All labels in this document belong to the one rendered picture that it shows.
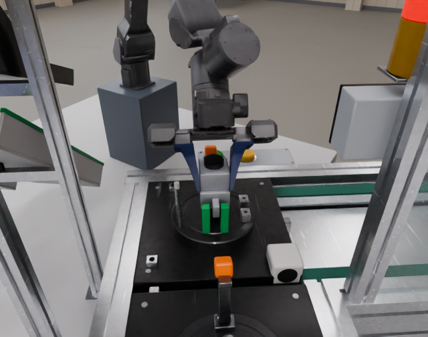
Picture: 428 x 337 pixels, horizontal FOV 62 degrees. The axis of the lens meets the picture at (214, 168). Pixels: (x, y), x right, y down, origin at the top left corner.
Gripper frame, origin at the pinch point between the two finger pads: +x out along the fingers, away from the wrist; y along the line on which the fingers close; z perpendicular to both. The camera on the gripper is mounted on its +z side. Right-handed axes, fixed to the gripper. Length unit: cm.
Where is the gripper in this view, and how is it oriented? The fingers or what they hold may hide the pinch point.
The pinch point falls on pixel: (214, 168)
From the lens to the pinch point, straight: 53.1
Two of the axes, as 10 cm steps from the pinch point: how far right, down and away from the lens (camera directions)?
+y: 10.0, -0.4, 0.6
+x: 0.5, 10.0, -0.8
